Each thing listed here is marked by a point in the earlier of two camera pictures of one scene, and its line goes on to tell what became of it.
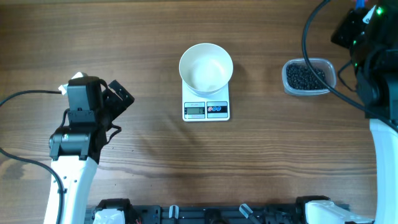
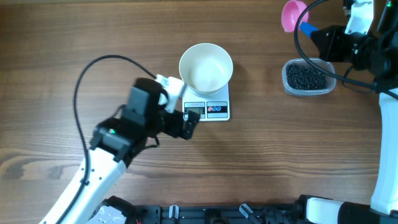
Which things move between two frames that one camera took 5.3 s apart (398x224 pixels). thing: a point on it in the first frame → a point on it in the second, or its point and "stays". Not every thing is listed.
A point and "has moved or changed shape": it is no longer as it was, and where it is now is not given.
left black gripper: [119, 106] → [175, 129]
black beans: [299, 75] stays
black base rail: [283, 213] stays
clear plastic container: [298, 79] stays
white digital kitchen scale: [196, 107] stays
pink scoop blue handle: [360, 3] has moved or changed shape
